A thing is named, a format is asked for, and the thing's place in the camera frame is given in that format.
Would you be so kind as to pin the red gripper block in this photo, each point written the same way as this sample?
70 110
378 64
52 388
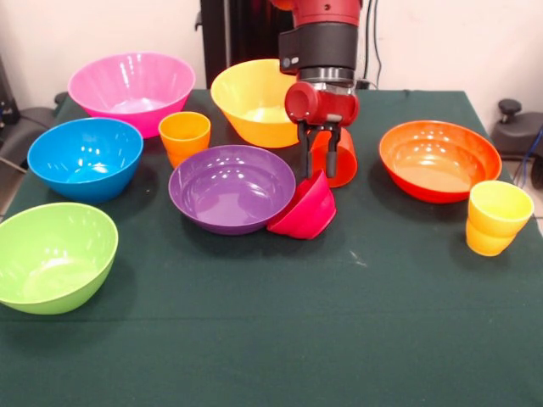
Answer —
322 106

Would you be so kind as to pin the red-orange cup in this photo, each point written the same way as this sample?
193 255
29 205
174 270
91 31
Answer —
345 165

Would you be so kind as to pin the small crimson bowl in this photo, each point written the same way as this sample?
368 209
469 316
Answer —
309 212

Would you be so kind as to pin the purple bowl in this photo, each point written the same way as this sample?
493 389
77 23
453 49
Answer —
233 191

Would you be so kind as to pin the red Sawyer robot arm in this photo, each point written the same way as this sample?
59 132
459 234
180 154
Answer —
326 38

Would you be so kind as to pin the large yellow-orange bowl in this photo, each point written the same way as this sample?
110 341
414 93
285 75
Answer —
250 102

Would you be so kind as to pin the shallow red-orange bowl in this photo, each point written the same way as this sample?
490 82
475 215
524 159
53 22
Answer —
441 161

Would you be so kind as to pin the orange cup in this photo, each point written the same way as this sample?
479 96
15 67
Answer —
182 135

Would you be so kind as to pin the dark green tablecloth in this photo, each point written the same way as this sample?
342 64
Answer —
339 318

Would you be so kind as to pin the yellow cup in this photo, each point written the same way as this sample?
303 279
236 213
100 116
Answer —
496 220

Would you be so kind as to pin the large pink bowl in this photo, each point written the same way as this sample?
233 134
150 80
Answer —
127 80

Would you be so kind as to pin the blue bowl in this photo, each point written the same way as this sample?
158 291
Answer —
85 161

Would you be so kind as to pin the green bowl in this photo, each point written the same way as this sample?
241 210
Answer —
55 258

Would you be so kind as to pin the black device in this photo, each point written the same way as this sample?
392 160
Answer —
6 97

